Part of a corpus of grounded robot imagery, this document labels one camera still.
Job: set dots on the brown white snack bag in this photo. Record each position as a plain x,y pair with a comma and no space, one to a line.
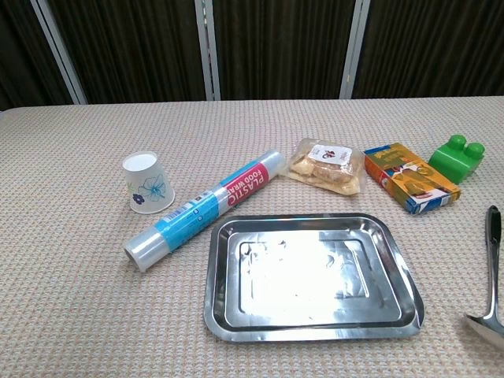
327,169

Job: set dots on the silver metal tray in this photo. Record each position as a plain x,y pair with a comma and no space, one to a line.
307,275

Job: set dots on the plastic food wrap roll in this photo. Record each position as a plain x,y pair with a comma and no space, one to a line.
204,204

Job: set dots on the white floral paper cup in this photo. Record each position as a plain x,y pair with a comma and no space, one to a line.
147,185

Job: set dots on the dark curtain panel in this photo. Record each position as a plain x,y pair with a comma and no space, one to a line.
19,51
433,47
134,47
279,47

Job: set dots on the orange snack packet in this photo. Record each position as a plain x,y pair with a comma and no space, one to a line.
409,177

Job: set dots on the green toy building block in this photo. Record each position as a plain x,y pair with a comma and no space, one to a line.
453,161

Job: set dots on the beige woven tablecloth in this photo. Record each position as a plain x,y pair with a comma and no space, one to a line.
78,295

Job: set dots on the grey metal frame post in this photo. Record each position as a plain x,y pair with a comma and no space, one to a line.
354,51
208,51
59,51

